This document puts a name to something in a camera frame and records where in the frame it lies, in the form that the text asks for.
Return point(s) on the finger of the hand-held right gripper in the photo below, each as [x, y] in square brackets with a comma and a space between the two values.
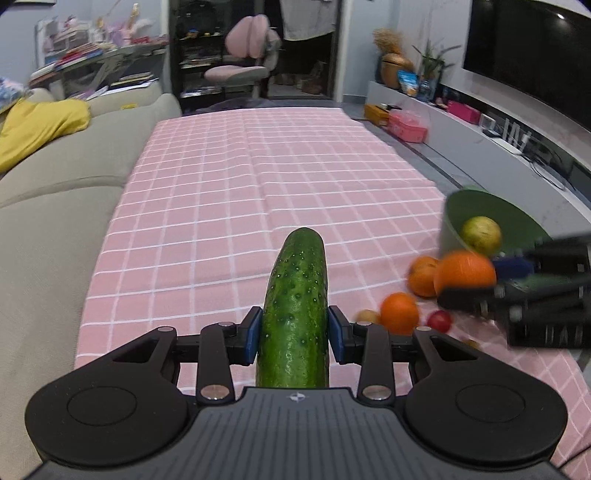
[513, 266]
[466, 299]

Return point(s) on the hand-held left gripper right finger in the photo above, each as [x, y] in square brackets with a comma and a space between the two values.
[336, 338]

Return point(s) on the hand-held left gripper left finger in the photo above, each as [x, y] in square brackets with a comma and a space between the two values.
[253, 338]

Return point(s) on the large orange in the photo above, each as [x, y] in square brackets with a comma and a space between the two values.
[464, 273]

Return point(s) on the green bowl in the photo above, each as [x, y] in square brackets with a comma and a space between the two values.
[512, 217]

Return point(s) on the green cucumber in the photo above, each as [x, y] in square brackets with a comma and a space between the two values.
[295, 304]

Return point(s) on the small red tomato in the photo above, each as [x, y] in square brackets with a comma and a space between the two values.
[439, 321]

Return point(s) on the small yellow fruit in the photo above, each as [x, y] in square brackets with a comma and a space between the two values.
[368, 317]

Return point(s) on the yellow-green pear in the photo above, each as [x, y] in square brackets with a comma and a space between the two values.
[481, 234]

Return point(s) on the grey television console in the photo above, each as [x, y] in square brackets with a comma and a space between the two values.
[498, 147]

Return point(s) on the white router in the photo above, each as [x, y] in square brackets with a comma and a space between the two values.
[515, 136]

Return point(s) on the pink checkered tablecloth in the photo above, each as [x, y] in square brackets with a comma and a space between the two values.
[258, 184]

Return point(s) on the magenta box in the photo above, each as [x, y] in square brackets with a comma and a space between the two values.
[464, 111]

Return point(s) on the pink storage box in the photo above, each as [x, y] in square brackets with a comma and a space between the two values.
[407, 125]

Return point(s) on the orange box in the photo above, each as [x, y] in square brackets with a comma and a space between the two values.
[376, 114]

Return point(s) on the blue snack bag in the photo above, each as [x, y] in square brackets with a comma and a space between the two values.
[408, 83]

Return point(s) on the black television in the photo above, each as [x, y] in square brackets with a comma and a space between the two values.
[531, 46]

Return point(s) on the green potted plant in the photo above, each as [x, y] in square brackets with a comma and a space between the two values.
[431, 60]

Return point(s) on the grey sofa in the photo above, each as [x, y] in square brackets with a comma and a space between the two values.
[60, 221]

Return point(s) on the brown round vase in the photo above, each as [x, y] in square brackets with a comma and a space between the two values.
[395, 69]

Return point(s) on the pink office chair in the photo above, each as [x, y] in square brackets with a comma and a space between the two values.
[244, 55]

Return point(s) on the black shelf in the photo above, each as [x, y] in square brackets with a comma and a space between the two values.
[196, 50]

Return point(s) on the yellow blanket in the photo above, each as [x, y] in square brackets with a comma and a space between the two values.
[37, 124]

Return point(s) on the cluttered desk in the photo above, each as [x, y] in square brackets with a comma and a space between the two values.
[92, 60]

